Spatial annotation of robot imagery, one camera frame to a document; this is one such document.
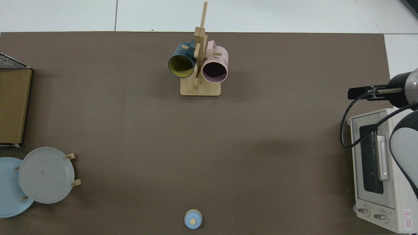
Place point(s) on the dark grey panel edge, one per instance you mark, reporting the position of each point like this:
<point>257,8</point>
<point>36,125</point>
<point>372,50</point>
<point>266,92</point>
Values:
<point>413,5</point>

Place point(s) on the pale toaster oven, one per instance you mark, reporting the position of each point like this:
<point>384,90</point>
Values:
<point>369,195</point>

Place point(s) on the pink cup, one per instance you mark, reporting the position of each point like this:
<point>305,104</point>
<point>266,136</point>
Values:
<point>218,55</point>

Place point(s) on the wooden cup stand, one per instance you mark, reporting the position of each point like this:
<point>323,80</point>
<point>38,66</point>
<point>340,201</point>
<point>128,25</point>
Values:
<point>199,89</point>

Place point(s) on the brown table cloth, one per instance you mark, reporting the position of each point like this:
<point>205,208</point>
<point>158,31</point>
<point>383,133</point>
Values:
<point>196,147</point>

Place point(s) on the teal cup with yellow inside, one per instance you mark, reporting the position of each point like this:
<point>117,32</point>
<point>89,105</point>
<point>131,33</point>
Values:
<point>181,65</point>

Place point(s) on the wooden plate rack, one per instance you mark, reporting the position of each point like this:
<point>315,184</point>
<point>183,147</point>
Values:
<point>72,156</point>

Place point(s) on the grey plate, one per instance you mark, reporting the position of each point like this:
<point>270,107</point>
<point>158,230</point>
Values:
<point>45,176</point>

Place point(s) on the light blue plate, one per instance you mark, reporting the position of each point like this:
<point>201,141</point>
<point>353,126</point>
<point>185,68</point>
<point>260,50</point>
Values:
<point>9,189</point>

